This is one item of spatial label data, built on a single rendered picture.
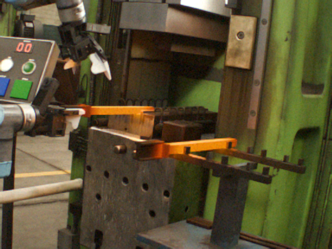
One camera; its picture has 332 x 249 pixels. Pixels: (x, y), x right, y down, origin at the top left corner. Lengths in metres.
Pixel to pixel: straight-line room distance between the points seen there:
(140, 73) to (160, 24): 0.38
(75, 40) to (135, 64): 0.58
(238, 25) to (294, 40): 0.20
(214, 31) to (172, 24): 0.28
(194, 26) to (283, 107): 0.45
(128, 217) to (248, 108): 0.54
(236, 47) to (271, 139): 0.32
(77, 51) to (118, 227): 0.65
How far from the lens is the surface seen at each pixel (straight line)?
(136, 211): 1.76
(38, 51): 2.05
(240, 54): 1.71
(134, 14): 1.82
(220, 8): 1.92
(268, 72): 1.70
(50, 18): 10.94
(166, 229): 1.54
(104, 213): 1.85
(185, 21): 1.82
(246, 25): 1.71
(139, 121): 1.78
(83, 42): 1.51
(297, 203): 2.08
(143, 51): 2.07
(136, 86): 2.06
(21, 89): 1.98
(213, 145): 1.51
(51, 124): 1.47
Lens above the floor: 1.21
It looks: 8 degrees down
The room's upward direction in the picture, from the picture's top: 7 degrees clockwise
